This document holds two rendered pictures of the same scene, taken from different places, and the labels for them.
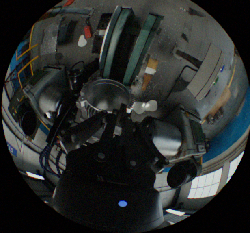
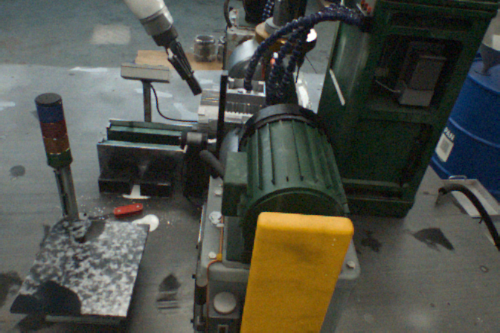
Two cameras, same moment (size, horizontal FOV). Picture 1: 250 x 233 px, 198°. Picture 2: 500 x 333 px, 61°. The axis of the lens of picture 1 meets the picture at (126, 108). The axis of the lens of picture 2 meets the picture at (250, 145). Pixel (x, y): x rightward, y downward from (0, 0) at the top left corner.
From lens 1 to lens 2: 137 cm
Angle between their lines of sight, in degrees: 60
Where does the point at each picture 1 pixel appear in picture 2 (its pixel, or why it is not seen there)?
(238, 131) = not seen: outside the picture
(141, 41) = (148, 131)
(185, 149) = (231, 41)
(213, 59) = (135, 70)
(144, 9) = (87, 161)
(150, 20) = (118, 128)
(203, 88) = (158, 69)
